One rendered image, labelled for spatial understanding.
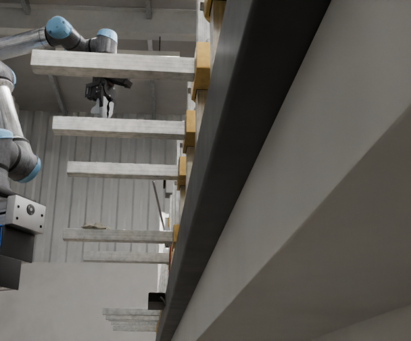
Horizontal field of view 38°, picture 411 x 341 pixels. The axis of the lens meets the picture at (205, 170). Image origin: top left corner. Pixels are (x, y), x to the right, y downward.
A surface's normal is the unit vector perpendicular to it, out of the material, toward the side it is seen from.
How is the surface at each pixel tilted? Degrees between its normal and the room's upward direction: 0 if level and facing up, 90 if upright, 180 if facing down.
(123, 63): 90
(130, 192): 90
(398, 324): 90
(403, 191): 180
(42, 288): 90
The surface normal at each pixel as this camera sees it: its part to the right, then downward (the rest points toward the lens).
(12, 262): 0.89, -0.16
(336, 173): -1.00, -0.04
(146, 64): 0.10, -0.36
